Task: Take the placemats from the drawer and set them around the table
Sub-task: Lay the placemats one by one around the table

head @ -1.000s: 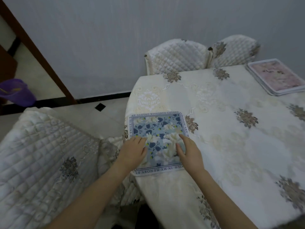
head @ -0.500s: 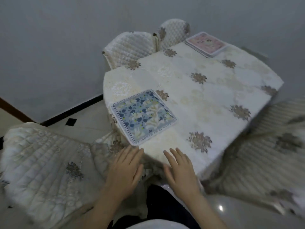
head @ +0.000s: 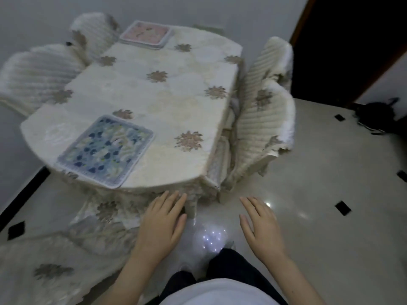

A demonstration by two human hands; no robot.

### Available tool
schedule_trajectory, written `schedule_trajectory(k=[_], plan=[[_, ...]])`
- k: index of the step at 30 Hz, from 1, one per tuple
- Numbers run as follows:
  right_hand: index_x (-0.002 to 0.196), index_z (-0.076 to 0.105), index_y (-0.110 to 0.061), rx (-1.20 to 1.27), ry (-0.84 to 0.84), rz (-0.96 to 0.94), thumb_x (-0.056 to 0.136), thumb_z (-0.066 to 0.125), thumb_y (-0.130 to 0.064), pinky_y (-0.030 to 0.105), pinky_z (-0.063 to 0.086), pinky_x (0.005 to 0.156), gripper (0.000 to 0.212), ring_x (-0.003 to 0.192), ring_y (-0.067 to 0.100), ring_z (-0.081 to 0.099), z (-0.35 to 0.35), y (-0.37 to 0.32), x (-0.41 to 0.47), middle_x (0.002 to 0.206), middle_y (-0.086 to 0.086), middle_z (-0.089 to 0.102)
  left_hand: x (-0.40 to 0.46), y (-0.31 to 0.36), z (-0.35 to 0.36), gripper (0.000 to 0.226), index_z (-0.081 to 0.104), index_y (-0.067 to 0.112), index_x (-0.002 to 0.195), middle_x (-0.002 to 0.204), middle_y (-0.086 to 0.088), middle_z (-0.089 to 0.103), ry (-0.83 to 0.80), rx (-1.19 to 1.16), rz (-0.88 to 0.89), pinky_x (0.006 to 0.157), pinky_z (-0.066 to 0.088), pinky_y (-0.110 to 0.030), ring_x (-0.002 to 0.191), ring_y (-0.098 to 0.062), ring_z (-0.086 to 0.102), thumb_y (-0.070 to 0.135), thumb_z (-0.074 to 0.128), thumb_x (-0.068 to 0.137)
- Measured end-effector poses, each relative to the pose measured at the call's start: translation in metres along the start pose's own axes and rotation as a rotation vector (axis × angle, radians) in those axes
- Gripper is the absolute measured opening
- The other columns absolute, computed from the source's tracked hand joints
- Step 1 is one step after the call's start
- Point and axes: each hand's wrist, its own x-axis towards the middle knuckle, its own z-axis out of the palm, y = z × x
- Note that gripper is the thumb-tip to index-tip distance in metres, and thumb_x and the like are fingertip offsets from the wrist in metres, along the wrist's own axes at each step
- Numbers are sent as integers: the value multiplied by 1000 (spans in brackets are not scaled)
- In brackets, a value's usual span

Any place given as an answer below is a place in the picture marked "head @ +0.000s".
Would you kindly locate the person's left hand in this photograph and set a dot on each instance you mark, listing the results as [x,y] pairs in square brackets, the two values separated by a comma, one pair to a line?
[160,230]

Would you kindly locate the person's right hand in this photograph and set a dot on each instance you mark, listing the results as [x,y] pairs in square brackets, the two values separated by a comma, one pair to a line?
[265,233]

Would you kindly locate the person's left middle finger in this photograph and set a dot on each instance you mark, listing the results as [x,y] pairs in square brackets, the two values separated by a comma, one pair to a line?
[170,202]

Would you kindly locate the person's right thumb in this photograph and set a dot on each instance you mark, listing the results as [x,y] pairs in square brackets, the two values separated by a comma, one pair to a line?
[244,224]

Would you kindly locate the person's right little finger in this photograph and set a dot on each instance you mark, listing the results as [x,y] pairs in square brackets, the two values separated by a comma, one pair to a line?
[272,217]

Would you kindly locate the person's right middle finger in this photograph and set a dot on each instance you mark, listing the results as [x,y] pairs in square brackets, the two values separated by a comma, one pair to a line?
[256,204]

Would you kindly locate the person's left little finger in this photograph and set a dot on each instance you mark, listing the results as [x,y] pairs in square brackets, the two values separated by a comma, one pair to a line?
[151,208]

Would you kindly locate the person's left thumb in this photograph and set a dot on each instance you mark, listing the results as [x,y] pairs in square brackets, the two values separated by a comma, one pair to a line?
[180,224]

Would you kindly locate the person's left forearm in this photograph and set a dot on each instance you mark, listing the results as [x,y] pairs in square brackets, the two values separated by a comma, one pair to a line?
[130,279]

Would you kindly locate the person's right forearm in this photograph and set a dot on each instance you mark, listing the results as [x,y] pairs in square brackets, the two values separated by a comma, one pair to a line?
[294,282]

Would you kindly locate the white table leg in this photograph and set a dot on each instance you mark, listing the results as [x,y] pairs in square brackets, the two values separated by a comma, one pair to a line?
[191,208]

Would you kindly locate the person's dark trousers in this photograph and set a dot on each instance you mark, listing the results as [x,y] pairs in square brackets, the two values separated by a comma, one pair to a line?
[235,266]

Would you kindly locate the person's white shirt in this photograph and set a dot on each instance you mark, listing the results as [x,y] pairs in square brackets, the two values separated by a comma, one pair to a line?
[219,293]

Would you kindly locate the blue patterned square mat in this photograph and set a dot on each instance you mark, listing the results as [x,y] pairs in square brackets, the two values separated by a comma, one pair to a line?
[106,150]

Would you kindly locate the chair with cream quilted cover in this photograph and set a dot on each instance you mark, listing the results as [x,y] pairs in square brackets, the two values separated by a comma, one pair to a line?
[35,76]
[93,33]
[47,266]
[270,60]
[264,130]

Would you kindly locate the cream floral tablecloth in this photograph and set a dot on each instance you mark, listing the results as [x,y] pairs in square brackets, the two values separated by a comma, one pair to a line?
[152,92]

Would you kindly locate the black baseboard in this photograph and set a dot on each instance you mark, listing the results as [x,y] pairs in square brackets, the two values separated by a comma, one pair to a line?
[22,200]

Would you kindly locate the black bag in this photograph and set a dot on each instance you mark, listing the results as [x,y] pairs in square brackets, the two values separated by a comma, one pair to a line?
[380,115]

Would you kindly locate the pink patterned square mat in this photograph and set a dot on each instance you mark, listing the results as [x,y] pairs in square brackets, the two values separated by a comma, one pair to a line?
[147,34]

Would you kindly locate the brown wooden door frame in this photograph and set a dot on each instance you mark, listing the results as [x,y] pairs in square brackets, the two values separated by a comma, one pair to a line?
[372,71]

